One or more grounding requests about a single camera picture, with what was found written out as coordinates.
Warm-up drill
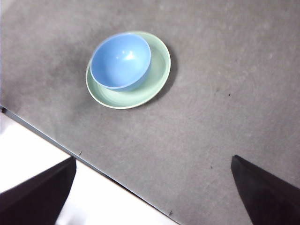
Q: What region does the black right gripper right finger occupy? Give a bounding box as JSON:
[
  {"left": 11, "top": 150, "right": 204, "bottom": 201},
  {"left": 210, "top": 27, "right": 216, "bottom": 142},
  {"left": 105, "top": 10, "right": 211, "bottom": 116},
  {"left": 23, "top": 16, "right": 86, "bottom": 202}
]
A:
[{"left": 231, "top": 155, "right": 300, "bottom": 225}]

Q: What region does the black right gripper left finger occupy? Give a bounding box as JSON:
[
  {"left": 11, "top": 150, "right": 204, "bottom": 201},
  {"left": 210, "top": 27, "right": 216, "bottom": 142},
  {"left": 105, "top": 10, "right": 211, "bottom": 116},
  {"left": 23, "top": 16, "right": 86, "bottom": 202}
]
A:
[{"left": 0, "top": 157, "right": 77, "bottom": 225}]

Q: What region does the green round plate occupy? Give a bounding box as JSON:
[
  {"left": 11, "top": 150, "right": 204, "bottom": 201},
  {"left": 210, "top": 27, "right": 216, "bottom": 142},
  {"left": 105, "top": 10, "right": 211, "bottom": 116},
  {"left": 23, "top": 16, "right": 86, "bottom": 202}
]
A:
[{"left": 85, "top": 30, "right": 172, "bottom": 110}]

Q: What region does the blue ribbed bowl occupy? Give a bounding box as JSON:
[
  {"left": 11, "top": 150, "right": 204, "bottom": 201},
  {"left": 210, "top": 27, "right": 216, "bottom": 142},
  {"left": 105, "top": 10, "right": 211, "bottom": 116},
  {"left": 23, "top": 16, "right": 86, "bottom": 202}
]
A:
[{"left": 90, "top": 32, "right": 152, "bottom": 92}]

